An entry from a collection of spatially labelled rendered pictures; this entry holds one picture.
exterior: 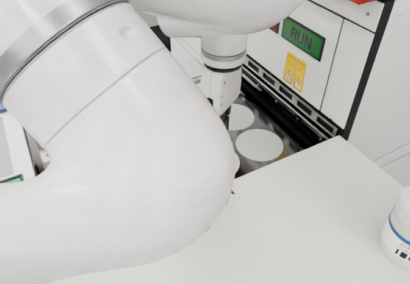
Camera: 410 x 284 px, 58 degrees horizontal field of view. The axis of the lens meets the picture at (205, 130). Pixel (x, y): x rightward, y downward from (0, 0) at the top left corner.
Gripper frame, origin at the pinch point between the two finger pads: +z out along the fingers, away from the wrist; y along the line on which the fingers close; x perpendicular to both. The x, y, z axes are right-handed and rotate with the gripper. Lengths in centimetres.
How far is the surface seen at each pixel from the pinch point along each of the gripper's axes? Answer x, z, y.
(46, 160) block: -25.0, 1.3, 26.3
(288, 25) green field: 7.4, -18.7, -13.4
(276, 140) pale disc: 11.8, 2.0, -3.0
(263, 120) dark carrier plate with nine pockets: 6.9, 2.0, -7.6
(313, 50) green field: 14.3, -17.1, -9.2
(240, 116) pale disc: 1.6, 2.0, -6.4
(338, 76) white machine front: 20.3, -15.0, -6.0
